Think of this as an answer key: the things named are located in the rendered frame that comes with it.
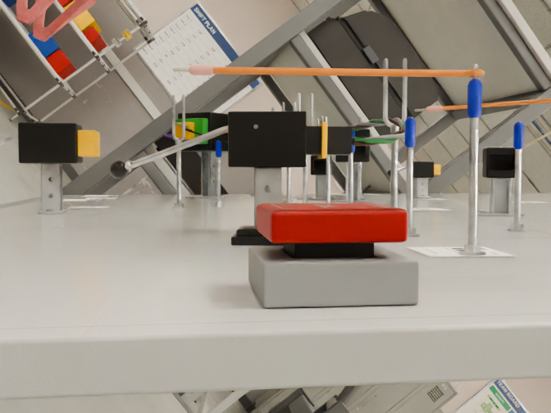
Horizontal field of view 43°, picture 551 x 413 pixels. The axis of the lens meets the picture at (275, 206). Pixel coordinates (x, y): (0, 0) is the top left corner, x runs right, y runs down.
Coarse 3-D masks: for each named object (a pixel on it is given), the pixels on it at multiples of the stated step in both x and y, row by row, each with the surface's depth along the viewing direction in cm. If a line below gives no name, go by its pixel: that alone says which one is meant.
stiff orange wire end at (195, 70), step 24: (192, 72) 38; (216, 72) 38; (240, 72) 38; (264, 72) 38; (288, 72) 38; (312, 72) 38; (336, 72) 38; (360, 72) 38; (384, 72) 38; (408, 72) 39; (432, 72) 39; (456, 72) 39; (480, 72) 38
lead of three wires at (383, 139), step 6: (390, 120) 59; (396, 120) 59; (402, 120) 58; (402, 126) 55; (396, 132) 53; (402, 132) 54; (354, 138) 52; (360, 138) 52; (366, 138) 52; (372, 138) 52; (378, 138) 52; (384, 138) 52; (390, 138) 52; (396, 138) 53; (354, 144) 52; (360, 144) 52; (366, 144) 52; (372, 144) 52
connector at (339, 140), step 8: (312, 128) 50; (320, 128) 50; (328, 128) 50; (336, 128) 50; (344, 128) 50; (312, 136) 50; (320, 136) 50; (328, 136) 50; (336, 136) 50; (344, 136) 50; (312, 144) 50; (320, 144) 50; (328, 144) 50; (336, 144) 50; (344, 144) 50; (312, 152) 50; (320, 152) 50; (328, 152) 50; (336, 152) 50; (344, 152) 50
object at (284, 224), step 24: (264, 216) 26; (288, 216) 24; (312, 216) 24; (336, 216) 24; (360, 216) 25; (384, 216) 25; (288, 240) 24; (312, 240) 24; (336, 240) 25; (360, 240) 25; (384, 240) 25
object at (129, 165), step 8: (224, 128) 52; (256, 128) 50; (200, 136) 52; (208, 136) 52; (184, 144) 52; (192, 144) 52; (160, 152) 52; (168, 152) 52; (128, 160) 52; (136, 160) 52; (144, 160) 52; (152, 160) 52; (128, 168) 52
